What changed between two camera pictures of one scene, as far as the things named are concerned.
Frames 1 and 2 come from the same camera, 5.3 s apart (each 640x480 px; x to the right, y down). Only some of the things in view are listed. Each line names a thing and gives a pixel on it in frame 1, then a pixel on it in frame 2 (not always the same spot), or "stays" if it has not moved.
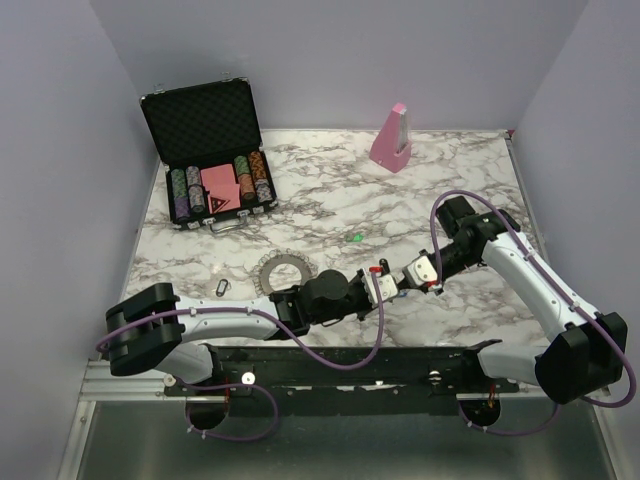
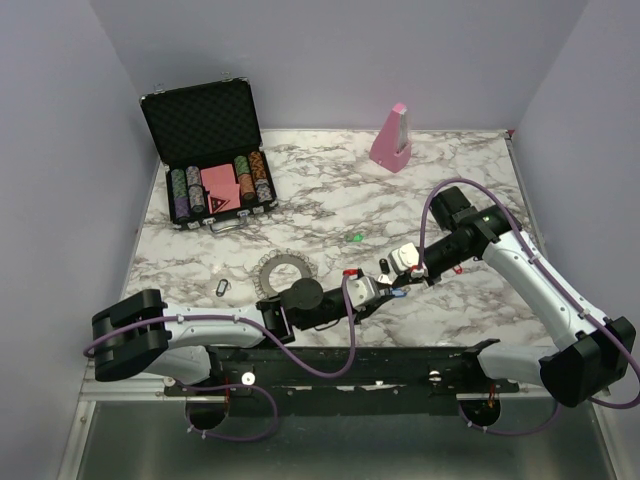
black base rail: (344, 380) stays
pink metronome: (391, 147) stays
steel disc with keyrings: (275, 257) stays
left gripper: (358, 279) -> (376, 302)
